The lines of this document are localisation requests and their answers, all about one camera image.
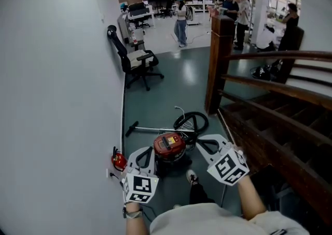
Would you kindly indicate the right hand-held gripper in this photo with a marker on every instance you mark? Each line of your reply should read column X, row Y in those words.
column 228, row 167

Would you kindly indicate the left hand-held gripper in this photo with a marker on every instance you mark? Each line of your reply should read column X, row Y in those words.
column 141, row 184

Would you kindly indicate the red vacuum cleaner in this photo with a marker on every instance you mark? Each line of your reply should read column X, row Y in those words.
column 168, row 156

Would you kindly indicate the person's left forearm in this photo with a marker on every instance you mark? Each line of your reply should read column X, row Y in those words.
column 135, row 224

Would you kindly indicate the person's right forearm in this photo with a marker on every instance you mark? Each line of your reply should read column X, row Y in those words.
column 250, row 197

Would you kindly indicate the metal vacuum wand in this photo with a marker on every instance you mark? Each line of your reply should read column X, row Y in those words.
column 147, row 128

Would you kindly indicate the person's right hand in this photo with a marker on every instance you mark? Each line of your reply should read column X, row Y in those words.
column 240, row 150

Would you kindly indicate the red fire extinguisher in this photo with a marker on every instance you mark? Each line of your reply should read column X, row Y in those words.
column 118, row 161

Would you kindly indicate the white sneaker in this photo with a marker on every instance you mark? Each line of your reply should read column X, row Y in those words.
column 192, row 177
column 177, row 206

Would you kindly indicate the person's black trousers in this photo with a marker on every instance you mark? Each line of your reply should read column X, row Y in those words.
column 197, row 193

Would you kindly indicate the braided wristband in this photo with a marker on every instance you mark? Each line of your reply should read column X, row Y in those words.
column 132, row 213

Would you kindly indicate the person's white shirt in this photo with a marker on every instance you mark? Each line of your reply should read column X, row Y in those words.
column 207, row 221

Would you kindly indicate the black mesh office chair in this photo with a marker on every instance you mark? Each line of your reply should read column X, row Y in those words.
column 127, row 60

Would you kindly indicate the small grey table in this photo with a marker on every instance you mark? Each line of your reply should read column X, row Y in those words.
column 138, row 43

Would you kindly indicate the grey cabinet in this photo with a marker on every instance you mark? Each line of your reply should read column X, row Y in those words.
column 123, row 27

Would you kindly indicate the black desk chair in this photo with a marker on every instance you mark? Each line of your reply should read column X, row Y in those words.
column 144, row 24
column 166, row 8

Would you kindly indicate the white office desk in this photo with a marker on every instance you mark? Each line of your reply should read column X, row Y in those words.
column 141, row 16

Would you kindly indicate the black computer monitor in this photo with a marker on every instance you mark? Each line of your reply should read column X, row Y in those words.
column 137, row 7

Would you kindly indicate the white wall socket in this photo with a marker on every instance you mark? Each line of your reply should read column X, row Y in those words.
column 107, row 173

